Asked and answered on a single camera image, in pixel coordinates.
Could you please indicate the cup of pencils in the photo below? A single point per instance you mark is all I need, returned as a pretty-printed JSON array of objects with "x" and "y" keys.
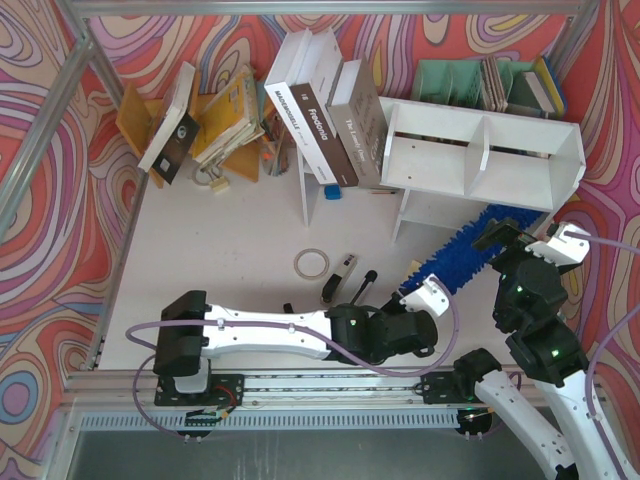
[{"x": 274, "y": 145}]

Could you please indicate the grey Lonely Ones book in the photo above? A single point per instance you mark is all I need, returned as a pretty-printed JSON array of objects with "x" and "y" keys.
[{"x": 358, "y": 117}]

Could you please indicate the blue microfiber duster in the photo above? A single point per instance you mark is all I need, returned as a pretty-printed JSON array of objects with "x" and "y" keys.
[{"x": 458, "y": 261}]

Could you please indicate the blue and yellow book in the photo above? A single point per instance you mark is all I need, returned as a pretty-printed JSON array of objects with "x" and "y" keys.
[{"x": 544, "y": 80}]

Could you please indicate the small blue box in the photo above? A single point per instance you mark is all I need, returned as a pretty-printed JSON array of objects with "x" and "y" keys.
[{"x": 332, "y": 192}]

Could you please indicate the black and white book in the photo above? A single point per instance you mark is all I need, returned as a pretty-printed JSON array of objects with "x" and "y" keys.
[{"x": 173, "y": 130}]

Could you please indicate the roll of masking tape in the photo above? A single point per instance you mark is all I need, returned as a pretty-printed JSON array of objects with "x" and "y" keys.
[{"x": 311, "y": 264}]

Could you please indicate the white black marker pen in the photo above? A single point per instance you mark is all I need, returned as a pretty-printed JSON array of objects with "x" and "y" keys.
[{"x": 368, "y": 280}]

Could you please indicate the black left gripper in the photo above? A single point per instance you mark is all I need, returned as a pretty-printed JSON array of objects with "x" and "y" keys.
[{"x": 395, "y": 304}]

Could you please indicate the stack of yellow books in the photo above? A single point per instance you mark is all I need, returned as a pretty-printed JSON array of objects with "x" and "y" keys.
[{"x": 230, "y": 120}]

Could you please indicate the grey black stapler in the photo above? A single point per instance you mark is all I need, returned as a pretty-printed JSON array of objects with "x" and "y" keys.
[{"x": 338, "y": 278}]

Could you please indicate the white bookshelf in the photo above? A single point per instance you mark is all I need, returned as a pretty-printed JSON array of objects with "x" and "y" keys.
[{"x": 450, "y": 162}]

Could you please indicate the brown Fredonia book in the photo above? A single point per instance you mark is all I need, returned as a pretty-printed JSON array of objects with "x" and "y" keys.
[{"x": 328, "y": 159}]

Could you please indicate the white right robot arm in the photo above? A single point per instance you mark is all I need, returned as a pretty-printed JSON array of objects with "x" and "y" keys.
[{"x": 530, "y": 294}]

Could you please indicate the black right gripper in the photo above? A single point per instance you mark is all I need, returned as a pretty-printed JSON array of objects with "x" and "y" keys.
[{"x": 507, "y": 236}]

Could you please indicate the white Mademoiselle book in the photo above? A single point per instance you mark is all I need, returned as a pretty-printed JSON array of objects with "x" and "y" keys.
[{"x": 302, "y": 57}]

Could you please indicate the white book support stand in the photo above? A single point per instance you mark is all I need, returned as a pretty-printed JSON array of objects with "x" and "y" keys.
[{"x": 309, "y": 188}]

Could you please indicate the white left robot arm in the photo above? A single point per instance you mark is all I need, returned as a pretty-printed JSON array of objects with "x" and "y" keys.
[{"x": 192, "y": 332}]

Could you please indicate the green desk organizer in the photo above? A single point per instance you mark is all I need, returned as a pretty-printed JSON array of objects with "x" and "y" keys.
[{"x": 486, "y": 84}]

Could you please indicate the metal rail with mounts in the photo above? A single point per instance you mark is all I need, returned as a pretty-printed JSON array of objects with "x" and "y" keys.
[{"x": 236, "y": 389}]

